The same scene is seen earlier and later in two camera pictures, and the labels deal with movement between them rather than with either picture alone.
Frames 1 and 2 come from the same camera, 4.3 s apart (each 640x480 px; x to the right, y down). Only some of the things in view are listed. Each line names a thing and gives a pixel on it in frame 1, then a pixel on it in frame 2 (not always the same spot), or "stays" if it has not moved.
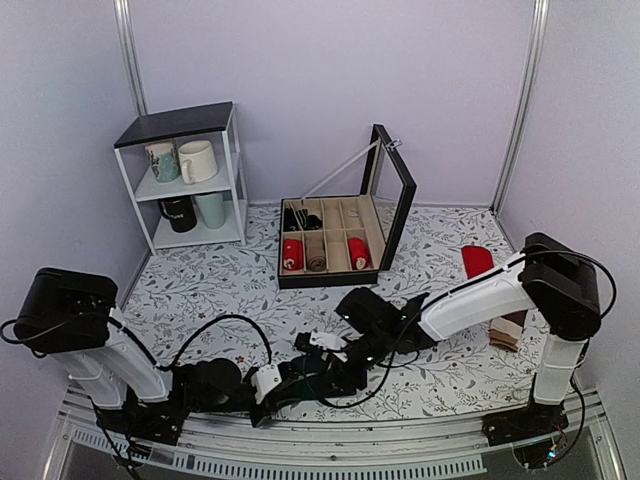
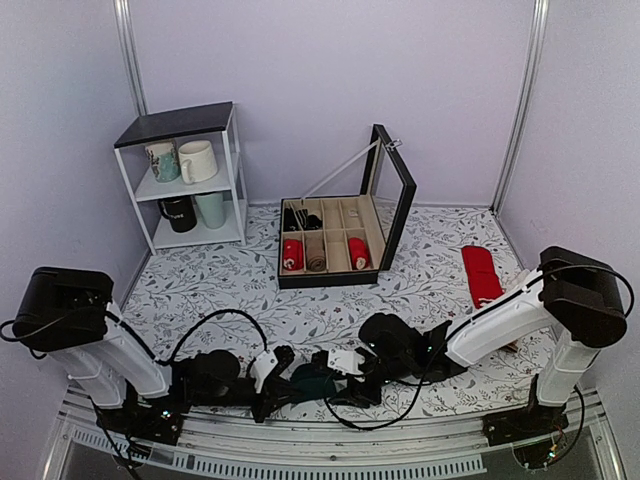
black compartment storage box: x=345 y=240 stays
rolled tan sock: x=316 y=258 stays
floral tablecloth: x=219 y=298 stays
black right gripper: x=345 y=376 → x=358 y=398
